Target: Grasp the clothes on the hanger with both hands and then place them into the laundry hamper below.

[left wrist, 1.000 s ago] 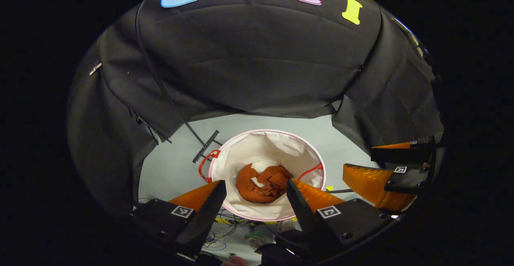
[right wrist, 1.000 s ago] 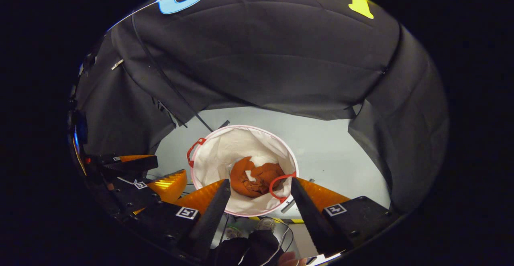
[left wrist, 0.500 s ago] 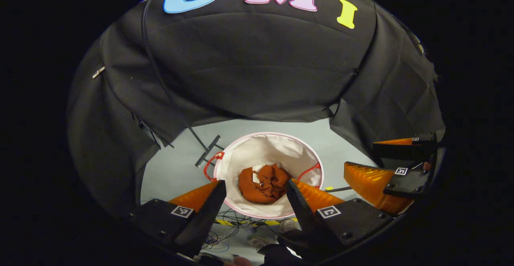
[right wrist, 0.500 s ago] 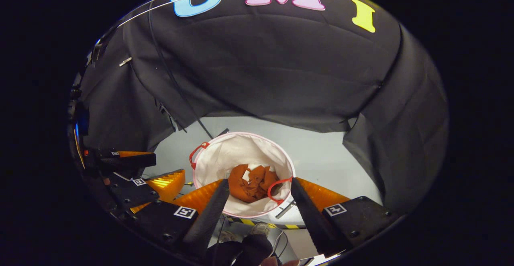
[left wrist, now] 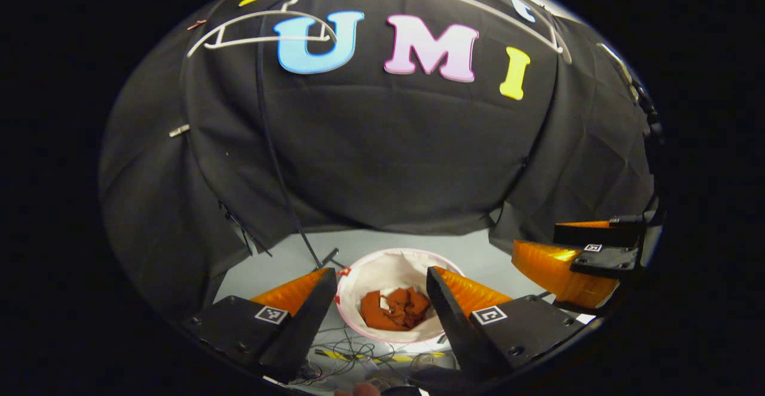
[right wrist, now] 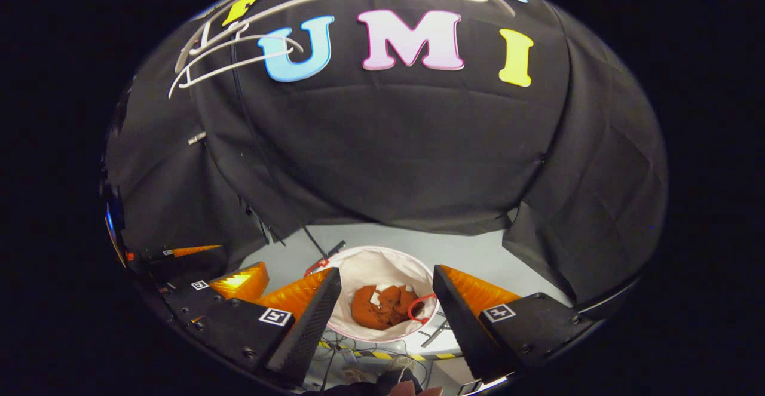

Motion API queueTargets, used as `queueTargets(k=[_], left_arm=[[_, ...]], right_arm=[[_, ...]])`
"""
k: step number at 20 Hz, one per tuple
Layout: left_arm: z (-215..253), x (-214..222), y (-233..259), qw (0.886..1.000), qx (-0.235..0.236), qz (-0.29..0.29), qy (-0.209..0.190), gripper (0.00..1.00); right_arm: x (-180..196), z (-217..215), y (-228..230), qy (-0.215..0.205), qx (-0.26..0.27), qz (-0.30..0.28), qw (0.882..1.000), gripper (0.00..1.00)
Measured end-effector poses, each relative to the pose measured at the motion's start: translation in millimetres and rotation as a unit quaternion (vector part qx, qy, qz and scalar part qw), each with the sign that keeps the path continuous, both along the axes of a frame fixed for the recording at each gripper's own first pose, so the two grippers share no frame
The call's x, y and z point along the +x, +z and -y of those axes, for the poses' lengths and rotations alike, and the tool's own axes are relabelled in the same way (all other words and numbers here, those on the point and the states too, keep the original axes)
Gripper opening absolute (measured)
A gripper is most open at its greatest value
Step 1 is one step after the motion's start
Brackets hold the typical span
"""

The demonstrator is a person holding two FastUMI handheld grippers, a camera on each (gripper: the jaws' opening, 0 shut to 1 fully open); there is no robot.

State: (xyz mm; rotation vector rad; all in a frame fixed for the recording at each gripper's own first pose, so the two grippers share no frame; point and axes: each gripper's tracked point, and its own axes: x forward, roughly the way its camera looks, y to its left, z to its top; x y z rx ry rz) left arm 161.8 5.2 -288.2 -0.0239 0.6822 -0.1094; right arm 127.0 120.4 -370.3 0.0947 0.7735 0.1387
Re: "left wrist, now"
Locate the silver cloth clip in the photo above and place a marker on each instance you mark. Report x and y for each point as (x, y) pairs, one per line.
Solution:
(178, 130)

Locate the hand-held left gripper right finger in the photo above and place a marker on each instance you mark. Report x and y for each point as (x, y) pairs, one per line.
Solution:
(454, 330)

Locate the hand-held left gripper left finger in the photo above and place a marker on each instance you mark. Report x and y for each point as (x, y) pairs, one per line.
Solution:
(305, 330)

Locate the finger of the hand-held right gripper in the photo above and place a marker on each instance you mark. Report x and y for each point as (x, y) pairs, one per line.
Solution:
(597, 235)
(603, 260)

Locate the black backdrop cloth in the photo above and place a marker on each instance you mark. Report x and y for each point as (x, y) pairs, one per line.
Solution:
(388, 157)

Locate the white laundry hamper pink rim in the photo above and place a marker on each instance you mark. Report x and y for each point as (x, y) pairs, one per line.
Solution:
(382, 270)

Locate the red cloth clip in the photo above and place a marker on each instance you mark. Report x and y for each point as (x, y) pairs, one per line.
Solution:
(196, 24)

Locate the black clothes rack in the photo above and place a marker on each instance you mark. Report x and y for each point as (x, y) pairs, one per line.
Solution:
(275, 163)

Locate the yellow black floor tape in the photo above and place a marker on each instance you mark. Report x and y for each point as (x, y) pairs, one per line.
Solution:
(340, 355)

